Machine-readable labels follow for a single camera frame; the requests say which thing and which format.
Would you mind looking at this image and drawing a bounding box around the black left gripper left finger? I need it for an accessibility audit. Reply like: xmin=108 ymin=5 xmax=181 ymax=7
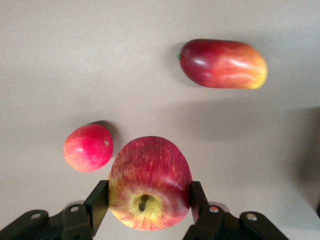
xmin=0 ymin=179 xmax=110 ymax=240

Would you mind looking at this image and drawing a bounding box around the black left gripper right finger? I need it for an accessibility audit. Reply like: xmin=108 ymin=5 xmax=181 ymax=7
xmin=184 ymin=180 xmax=291 ymax=240

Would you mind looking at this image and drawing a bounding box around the red yellow striped apple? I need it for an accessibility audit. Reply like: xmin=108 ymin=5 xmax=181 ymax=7
xmin=107 ymin=135 xmax=193 ymax=231

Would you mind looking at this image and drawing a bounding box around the pink red round peach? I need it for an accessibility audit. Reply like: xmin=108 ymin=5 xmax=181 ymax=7
xmin=62 ymin=123 xmax=115 ymax=173

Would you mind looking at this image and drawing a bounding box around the brown table mat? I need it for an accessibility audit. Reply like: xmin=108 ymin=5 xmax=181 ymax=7
xmin=0 ymin=0 xmax=320 ymax=240

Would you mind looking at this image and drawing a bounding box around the red yellow mango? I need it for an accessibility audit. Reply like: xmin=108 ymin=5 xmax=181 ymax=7
xmin=178 ymin=38 xmax=269 ymax=90

